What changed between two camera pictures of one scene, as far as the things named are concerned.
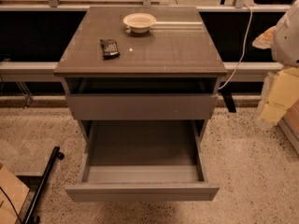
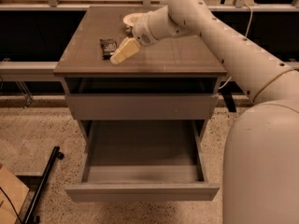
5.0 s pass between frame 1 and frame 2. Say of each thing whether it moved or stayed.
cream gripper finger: moved
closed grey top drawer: stayed
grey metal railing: stayed
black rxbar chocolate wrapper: stayed
